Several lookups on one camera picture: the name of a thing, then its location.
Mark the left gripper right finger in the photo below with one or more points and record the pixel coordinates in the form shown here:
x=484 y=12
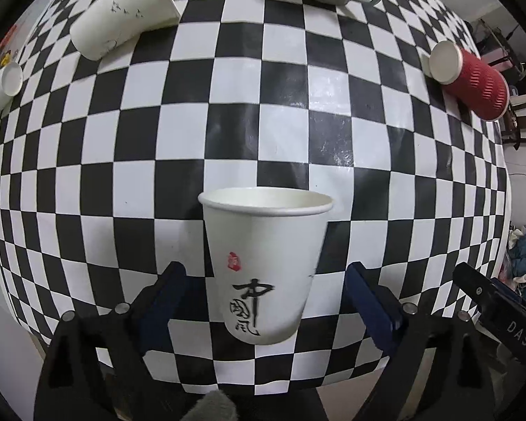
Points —
x=435 y=369

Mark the red ribbed paper cup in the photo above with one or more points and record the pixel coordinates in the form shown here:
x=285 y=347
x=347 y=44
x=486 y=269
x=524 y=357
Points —
x=477 y=85

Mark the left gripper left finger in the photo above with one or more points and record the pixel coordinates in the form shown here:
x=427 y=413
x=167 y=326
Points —
x=71 y=385

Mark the white paper cup middle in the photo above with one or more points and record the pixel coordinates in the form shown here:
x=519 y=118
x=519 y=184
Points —
x=107 y=24

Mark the white paper cup leftmost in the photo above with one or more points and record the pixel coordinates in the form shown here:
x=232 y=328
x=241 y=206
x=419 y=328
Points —
x=11 y=77

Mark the white paper cup calligraphy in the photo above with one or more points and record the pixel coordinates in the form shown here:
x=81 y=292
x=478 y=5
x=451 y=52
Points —
x=265 y=244

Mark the black white checkered tablecloth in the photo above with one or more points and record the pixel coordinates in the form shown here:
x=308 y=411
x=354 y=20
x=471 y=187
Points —
x=101 y=165

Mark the white paper cup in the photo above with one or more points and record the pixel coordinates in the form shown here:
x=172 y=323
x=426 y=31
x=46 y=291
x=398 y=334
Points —
x=107 y=24
x=11 y=77

